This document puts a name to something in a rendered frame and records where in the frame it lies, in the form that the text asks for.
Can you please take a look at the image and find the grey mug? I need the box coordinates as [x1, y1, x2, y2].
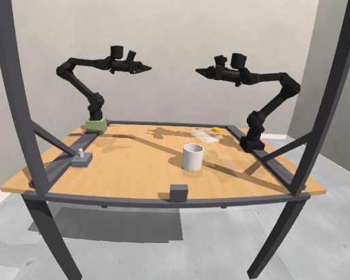
[182, 143, 204, 171]

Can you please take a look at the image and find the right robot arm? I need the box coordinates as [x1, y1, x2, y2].
[214, 53, 301, 143]

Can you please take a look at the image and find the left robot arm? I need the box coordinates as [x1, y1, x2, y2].
[56, 45, 136, 121]

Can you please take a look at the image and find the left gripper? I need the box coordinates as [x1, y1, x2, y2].
[121, 61, 152, 74]

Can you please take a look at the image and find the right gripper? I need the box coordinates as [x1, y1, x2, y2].
[196, 65, 230, 81]

